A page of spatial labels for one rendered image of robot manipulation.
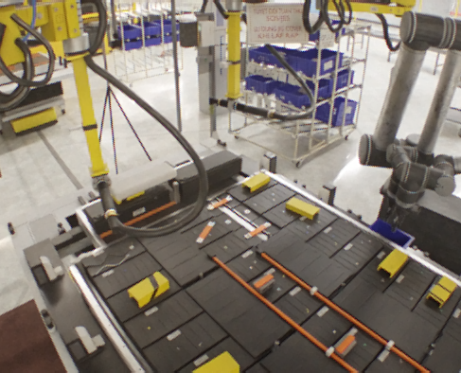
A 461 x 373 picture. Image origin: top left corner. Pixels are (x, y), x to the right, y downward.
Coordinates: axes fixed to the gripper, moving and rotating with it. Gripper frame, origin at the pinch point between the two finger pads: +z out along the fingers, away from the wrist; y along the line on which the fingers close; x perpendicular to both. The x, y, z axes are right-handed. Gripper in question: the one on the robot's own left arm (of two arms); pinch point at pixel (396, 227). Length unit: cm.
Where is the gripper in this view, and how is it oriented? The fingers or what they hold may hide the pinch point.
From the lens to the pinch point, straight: 194.7
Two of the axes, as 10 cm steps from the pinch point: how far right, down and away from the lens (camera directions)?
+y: -7.6, 3.6, -5.4
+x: 6.5, 4.2, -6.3
